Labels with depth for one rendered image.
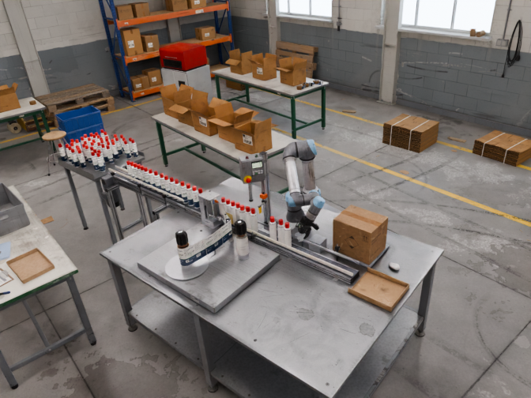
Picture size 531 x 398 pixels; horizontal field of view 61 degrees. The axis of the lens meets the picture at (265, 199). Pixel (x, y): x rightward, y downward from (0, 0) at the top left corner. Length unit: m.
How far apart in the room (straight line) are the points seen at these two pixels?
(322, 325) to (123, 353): 1.86
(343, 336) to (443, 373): 1.21
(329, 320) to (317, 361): 0.32
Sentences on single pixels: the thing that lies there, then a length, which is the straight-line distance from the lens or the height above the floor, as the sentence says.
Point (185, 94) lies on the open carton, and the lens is 6.32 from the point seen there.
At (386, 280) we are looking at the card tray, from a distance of 3.12.
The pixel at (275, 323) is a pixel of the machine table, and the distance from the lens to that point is 2.81.
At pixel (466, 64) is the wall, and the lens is 8.08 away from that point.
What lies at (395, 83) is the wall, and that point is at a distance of 8.82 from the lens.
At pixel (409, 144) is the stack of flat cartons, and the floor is 0.09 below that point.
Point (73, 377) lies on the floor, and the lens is 4.02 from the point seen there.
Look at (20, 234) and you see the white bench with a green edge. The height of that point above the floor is 0.80.
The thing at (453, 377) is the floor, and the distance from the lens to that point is 3.77.
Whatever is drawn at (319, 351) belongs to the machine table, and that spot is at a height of 0.83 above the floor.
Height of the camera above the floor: 2.85
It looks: 30 degrees down
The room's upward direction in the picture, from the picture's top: 4 degrees counter-clockwise
